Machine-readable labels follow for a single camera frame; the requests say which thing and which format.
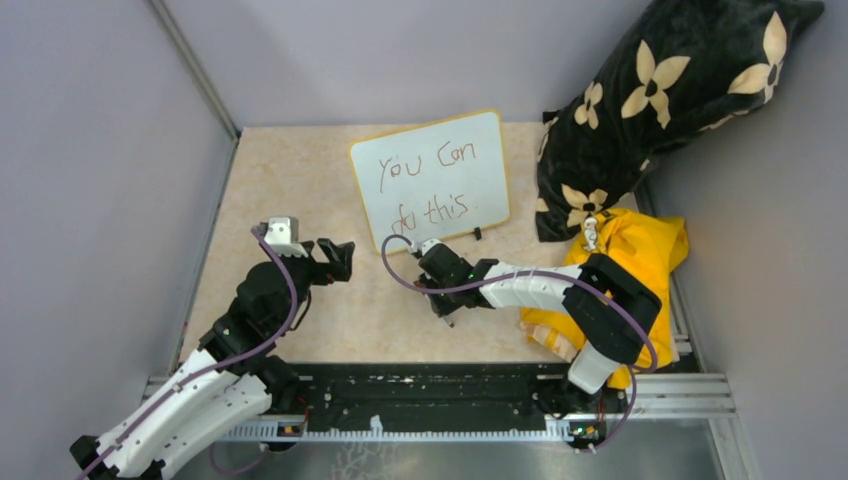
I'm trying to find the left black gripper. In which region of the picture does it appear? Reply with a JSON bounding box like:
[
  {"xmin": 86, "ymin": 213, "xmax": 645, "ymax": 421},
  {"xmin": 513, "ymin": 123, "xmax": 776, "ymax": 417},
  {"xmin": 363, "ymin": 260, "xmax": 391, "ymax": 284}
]
[{"xmin": 269, "ymin": 237, "xmax": 355, "ymax": 333}]

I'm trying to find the yellow framed whiteboard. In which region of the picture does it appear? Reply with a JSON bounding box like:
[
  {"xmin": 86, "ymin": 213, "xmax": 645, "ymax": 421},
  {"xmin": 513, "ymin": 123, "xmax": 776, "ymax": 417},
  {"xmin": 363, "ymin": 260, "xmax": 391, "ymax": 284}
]
[{"xmin": 348, "ymin": 109, "xmax": 511, "ymax": 253}]

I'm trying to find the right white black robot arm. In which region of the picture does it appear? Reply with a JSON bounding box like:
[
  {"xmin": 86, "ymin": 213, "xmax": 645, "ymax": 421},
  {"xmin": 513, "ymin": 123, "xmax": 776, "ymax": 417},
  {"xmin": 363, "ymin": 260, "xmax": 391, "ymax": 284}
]
[{"xmin": 415, "ymin": 240, "xmax": 662, "ymax": 412}]

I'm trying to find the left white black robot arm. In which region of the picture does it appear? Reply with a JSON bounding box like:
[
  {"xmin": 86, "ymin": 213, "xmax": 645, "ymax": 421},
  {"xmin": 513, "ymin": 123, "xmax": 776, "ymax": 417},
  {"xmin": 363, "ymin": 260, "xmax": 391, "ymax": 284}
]
[{"xmin": 70, "ymin": 238, "xmax": 355, "ymax": 479}]

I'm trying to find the yellow cloth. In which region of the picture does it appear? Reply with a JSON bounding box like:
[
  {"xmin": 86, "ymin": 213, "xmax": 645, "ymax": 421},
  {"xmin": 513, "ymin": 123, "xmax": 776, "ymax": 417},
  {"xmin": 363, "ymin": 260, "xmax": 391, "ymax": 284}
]
[{"xmin": 520, "ymin": 208, "xmax": 689, "ymax": 367}]

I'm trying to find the black floral pillow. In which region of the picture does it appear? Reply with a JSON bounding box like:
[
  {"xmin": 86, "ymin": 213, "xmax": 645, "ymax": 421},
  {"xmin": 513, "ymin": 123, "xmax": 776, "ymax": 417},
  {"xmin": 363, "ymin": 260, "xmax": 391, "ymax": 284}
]
[{"xmin": 535, "ymin": 1, "xmax": 825, "ymax": 243}]

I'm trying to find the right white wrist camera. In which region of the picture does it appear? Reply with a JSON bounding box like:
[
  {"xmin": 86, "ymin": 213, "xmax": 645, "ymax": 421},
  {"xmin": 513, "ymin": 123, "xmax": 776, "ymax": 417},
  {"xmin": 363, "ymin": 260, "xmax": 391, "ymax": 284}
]
[{"xmin": 410, "ymin": 238, "xmax": 443, "ymax": 260}]

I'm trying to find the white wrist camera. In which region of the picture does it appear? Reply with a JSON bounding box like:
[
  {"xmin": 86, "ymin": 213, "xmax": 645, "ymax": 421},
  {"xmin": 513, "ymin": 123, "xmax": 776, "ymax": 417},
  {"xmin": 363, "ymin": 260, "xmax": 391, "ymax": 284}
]
[
  {"xmin": 410, "ymin": 238, "xmax": 443, "ymax": 260},
  {"xmin": 262, "ymin": 216, "xmax": 308, "ymax": 258}
]

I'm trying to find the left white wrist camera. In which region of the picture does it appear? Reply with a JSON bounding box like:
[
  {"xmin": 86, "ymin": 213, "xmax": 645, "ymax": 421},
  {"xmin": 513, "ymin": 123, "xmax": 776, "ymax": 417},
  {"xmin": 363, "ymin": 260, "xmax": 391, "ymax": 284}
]
[{"xmin": 262, "ymin": 216, "xmax": 308, "ymax": 258}]

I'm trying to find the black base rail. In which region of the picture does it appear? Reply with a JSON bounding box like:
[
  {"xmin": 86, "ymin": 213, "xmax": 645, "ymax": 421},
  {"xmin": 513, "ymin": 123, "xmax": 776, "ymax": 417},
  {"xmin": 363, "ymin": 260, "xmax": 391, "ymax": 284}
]
[{"xmin": 211, "ymin": 360, "xmax": 631, "ymax": 435}]

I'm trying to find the white toothed cable strip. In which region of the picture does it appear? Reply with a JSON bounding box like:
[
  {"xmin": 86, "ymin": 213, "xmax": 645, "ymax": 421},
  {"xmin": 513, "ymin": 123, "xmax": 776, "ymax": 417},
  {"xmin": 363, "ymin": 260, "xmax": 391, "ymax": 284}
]
[{"xmin": 211, "ymin": 414, "xmax": 576, "ymax": 444}]

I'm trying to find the aluminium corner post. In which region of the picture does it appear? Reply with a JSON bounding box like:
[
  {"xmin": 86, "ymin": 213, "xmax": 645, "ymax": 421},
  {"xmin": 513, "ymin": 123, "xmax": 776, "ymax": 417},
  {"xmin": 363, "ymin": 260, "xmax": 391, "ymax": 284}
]
[{"xmin": 143, "ymin": 0, "xmax": 241, "ymax": 142}]

